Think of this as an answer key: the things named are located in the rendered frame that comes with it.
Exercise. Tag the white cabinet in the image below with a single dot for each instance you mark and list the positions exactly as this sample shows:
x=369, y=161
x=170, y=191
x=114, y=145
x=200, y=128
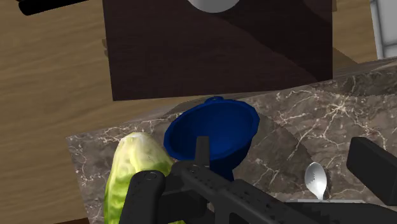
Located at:
x=386, y=28

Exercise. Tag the blue funnel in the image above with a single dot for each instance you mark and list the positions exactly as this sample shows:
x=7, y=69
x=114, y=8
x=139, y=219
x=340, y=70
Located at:
x=217, y=127

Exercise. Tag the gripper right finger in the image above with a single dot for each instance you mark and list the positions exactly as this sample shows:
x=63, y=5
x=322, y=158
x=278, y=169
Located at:
x=372, y=169

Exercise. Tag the silver spoon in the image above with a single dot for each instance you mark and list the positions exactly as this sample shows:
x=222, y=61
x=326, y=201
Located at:
x=315, y=180

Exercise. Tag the black rod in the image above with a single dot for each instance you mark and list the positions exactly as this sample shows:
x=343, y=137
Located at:
x=46, y=5

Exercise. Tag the green cabbage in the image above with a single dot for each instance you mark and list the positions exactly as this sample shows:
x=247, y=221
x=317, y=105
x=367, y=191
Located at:
x=133, y=158

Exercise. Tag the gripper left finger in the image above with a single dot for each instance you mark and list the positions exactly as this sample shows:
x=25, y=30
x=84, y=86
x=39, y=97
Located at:
x=145, y=195

